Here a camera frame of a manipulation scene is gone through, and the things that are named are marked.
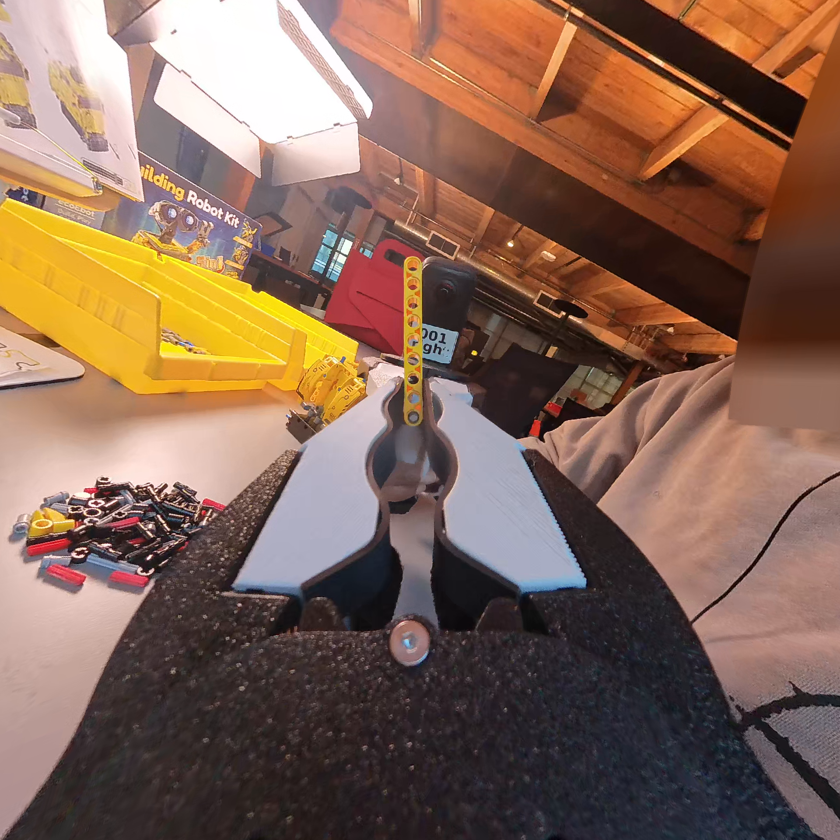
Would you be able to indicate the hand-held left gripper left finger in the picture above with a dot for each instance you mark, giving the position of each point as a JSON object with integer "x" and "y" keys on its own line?
{"x": 315, "y": 518}

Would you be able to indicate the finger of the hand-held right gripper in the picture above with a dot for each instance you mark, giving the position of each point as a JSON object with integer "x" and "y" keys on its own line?
{"x": 469, "y": 392}
{"x": 384, "y": 380}

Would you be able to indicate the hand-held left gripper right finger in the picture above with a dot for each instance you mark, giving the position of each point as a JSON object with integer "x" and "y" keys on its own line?
{"x": 512, "y": 518}

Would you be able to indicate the long yellow perforated beam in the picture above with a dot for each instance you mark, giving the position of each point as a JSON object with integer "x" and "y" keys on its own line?
{"x": 413, "y": 341}

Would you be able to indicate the yellow block robot model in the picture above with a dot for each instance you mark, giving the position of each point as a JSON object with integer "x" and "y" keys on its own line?
{"x": 334, "y": 394}

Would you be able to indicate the yellow bin with divider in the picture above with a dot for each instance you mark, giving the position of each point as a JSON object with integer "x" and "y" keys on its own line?
{"x": 79, "y": 315}

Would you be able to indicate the person's right forearm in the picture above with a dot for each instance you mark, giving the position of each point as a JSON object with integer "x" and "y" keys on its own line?
{"x": 623, "y": 433}

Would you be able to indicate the grey desk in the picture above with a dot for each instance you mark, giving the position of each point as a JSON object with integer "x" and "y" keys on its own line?
{"x": 131, "y": 433}

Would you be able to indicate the person's right hand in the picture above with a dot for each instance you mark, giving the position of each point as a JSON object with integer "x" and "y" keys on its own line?
{"x": 413, "y": 485}

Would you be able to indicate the ceiling air vent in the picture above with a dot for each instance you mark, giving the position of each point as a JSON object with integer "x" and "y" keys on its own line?
{"x": 443, "y": 247}
{"x": 548, "y": 300}

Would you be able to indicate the large black chair back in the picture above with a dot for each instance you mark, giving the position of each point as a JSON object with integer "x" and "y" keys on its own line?
{"x": 525, "y": 387}

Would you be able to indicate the yellow plastic bin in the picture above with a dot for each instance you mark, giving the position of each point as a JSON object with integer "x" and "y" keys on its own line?
{"x": 315, "y": 341}

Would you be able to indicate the red felt bag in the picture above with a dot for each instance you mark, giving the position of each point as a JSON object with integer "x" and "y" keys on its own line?
{"x": 367, "y": 295}

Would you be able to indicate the black pole with disc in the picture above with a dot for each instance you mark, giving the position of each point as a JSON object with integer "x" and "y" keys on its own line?
{"x": 571, "y": 307}

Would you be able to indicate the pile of black red pins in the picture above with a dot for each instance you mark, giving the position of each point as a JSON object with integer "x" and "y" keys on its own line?
{"x": 124, "y": 525}

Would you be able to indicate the heap of assorted small parts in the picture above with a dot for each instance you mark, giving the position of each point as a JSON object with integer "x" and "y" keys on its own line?
{"x": 184, "y": 341}

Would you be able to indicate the person's grey hoodie torso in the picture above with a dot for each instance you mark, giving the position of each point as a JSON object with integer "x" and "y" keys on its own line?
{"x": 722, "y": 558}

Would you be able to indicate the dark blue toy box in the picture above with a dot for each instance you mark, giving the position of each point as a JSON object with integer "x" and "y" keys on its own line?
{"x": 197, "y": 210}

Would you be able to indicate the glowing light panel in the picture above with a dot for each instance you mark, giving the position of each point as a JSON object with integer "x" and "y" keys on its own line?
{"x": 262, "y": 72}

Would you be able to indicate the white sticker sheet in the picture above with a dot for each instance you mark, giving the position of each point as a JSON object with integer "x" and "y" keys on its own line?
{"x": 19, "y": 361}

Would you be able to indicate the open instruction booklet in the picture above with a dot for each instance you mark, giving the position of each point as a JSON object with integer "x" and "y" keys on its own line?
{"x": 65, "y": 79}

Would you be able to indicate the metal air duct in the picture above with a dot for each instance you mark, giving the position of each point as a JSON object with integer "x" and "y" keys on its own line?
{"x": 499, "y": 269}

